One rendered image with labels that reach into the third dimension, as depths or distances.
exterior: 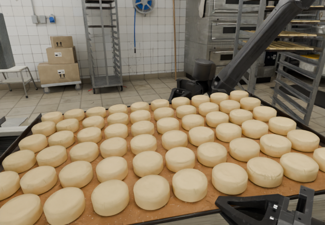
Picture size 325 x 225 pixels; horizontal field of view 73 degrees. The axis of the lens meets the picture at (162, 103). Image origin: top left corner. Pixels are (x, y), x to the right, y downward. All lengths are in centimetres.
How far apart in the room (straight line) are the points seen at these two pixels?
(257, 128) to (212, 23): 338
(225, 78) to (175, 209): 53
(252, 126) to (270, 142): 6
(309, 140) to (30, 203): 44
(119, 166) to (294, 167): 26
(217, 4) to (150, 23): 135
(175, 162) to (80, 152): 17
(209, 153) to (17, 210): 28
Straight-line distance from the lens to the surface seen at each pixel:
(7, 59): 82
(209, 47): 381
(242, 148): 40
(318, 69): 188
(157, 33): 450
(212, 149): 39
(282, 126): 50
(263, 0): 167
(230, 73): 76
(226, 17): 392
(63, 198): 35
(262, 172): 36
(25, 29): 445
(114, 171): 36
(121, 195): 32
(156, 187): 32
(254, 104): 59
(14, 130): 67
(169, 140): 42
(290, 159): 40
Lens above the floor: 116
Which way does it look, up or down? 21 degrees down
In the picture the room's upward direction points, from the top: straight up
